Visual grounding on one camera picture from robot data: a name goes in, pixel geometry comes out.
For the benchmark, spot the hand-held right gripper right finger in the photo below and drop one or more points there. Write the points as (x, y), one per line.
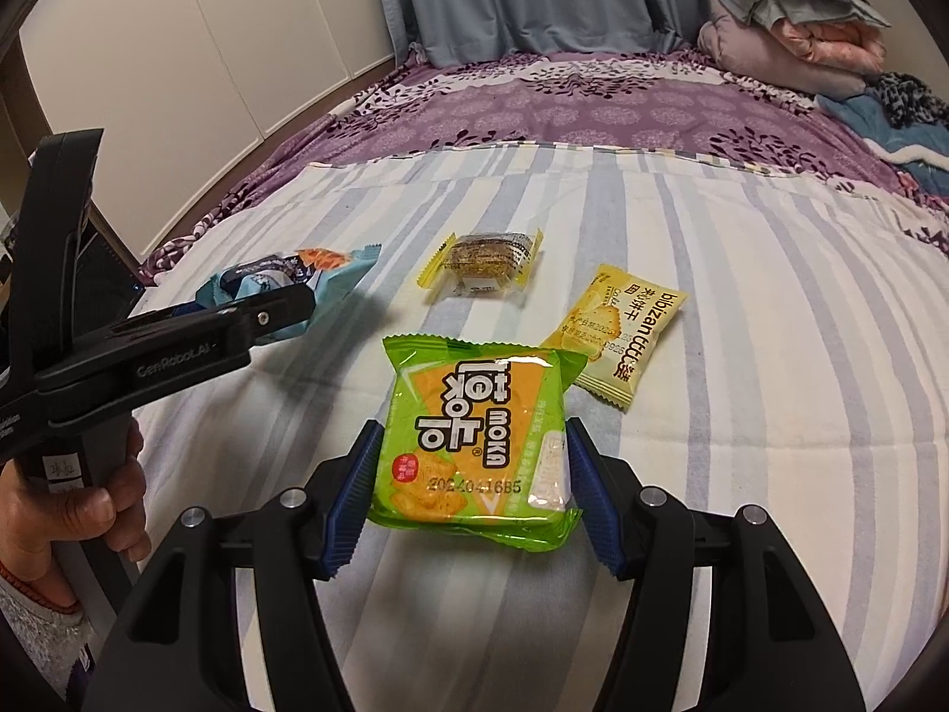
(593, 504)

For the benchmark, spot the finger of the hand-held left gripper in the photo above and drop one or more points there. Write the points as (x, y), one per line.
(185, 356)
(163, 317)

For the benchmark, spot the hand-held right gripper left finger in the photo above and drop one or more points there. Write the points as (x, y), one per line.
(352, 497)

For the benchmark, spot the green cracker packet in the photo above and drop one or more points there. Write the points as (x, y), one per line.
(474, 423)

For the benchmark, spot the light blue snack packet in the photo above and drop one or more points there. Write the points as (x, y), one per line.
(330, 267)

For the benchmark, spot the person's left forearm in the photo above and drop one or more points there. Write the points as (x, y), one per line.
(37, 623)

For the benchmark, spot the person's left hand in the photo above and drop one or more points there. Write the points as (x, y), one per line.
(74, 526)

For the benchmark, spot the yellow biscuit packet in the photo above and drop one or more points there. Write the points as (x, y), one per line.
(623, 326)

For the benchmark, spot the striped bed sheet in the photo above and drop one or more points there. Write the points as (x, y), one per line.
(741, 311)

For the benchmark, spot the white wardrobe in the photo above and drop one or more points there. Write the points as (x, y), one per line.
(185, 52)

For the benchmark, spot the clear packet with brown snack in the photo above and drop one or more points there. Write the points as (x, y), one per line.
(482, 259)

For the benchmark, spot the purple floral bed sheet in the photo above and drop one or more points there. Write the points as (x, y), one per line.
(593, 111)

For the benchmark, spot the pink folded quilt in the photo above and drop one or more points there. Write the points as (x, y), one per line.
(786, 44)

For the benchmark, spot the leopard print cloth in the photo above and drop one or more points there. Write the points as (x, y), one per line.
(904, 96)

